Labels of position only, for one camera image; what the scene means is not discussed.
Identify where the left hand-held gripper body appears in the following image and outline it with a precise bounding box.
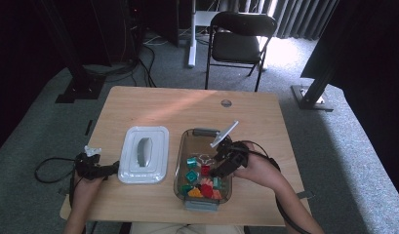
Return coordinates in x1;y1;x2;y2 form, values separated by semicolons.
74;144;107;180

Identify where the dark equipment cabinet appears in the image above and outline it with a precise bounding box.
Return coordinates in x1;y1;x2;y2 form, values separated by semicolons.
86;0;146;67

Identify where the black curtain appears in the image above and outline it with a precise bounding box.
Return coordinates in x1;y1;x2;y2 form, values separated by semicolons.
0;0;69;157
300;0;399;199

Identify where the yellow toy block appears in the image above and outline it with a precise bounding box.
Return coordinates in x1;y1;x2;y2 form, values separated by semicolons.
187;187;204;199

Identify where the tan paper piece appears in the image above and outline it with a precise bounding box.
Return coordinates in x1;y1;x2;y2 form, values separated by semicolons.
60;202;74;221

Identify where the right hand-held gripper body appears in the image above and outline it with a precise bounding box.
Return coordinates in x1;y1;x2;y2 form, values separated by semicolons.
209;120;251;174

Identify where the transparent grey storage container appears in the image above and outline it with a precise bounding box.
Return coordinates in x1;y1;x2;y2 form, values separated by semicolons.
173;128;234;213

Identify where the white container lid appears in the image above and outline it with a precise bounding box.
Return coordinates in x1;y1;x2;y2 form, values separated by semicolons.
117;125;171;185

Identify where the person's right hand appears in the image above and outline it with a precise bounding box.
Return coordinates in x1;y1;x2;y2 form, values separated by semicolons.
233;141;283;193

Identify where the black metal stand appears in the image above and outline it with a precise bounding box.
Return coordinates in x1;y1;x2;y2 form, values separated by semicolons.
291;48;342;112
54;19;106;104

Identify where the grey tape piece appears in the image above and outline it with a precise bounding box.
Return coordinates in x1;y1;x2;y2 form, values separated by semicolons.
296;190;315;200

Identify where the person's left hand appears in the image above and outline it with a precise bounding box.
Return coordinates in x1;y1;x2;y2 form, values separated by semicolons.
71;170;105;199

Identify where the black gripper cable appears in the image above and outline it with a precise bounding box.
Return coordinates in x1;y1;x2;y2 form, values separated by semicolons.
34;156;80;209
241;139;311;234

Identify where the black folding chair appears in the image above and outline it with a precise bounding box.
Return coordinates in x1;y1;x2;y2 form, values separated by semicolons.
205;11;279;93

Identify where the black floor cable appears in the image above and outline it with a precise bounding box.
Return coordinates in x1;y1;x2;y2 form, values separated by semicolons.
138;44;158;88

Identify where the grey pleated curtain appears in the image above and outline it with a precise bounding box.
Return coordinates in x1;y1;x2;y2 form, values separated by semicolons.
219;0;339;41

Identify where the white desk frame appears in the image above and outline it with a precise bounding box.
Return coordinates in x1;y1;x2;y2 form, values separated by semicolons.
186;0;219;68

